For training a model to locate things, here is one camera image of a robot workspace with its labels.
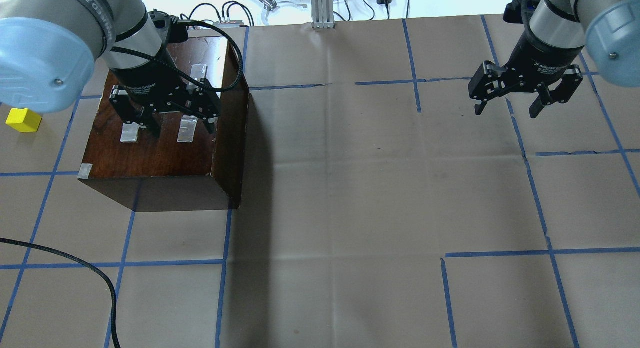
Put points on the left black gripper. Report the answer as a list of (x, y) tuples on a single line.
[(146, 77)]

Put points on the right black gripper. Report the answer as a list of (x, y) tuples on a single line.
[(539, 58)]

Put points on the yellow block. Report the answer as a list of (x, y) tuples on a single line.
[(24, 120)]

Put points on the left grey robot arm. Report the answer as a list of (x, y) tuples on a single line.
[(49, 49)]

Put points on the dark wooden drawer cabinet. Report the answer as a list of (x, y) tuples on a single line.
[(163, 174)]

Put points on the grey cable junction box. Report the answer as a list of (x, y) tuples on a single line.
[(230, 24)]

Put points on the aluminium profile post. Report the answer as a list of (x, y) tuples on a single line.
[(322, 14)]

